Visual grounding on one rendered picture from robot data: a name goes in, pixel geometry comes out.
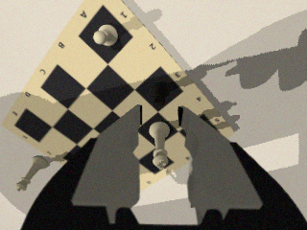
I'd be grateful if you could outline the black and cream chessboard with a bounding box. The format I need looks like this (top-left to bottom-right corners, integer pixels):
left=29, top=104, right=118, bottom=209
left=1, top=0, right=235, bottom=192

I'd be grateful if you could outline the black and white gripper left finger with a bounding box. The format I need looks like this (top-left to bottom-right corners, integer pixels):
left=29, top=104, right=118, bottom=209
left=20, top=104, right=142, bottom=230

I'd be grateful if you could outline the black pawn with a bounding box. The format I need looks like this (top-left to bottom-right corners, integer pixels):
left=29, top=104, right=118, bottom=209
left=151, top=82, right=168, bottom=106

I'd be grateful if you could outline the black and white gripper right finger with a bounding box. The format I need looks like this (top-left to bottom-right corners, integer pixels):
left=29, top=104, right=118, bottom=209
left=177, top=105, right=307, bottom=230

